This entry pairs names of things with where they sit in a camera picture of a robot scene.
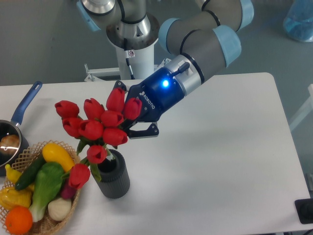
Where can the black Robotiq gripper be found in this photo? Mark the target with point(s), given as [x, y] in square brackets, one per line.
[158, 93]

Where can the red tulip bouquet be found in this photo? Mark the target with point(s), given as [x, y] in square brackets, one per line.
[101, 128]

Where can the dark grey ribbed vase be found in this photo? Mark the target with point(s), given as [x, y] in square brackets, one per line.
[115, 181]

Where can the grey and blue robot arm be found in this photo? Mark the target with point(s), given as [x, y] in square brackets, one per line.
[171, 59]

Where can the yellow squash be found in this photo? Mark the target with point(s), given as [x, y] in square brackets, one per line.
[53, 152]

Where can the purple red radish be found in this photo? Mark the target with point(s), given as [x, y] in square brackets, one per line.
[67, 192]

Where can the green bok choy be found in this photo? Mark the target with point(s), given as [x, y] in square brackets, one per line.
[48, 183]

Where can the dark green cucumber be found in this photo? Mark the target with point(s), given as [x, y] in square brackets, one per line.
[29, 175]

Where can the white garlic bulb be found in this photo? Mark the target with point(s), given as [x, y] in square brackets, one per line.
[59, 208]

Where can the brown bread in pan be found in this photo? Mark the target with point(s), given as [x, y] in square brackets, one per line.
[9, 144]

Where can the yellow banana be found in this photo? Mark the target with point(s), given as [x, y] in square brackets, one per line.
[12, 174]

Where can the woven wicker basket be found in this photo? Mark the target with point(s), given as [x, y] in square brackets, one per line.
[46, 226]

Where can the yellow corn cob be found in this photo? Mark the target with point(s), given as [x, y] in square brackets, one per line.
[10, 198]

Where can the orange fruit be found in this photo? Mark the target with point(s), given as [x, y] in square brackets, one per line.
[19, 220]

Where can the blue plastic bag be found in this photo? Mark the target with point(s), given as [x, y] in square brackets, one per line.
[298, 23]

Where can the black device at edge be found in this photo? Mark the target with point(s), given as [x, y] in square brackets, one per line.
[304, 208]

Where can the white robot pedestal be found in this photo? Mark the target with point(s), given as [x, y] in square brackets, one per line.
[134, 45]

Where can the blue handled saucepan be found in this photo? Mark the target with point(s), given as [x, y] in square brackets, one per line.
[12, 127]

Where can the white frame at right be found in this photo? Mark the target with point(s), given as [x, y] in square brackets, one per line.
[303, 111]

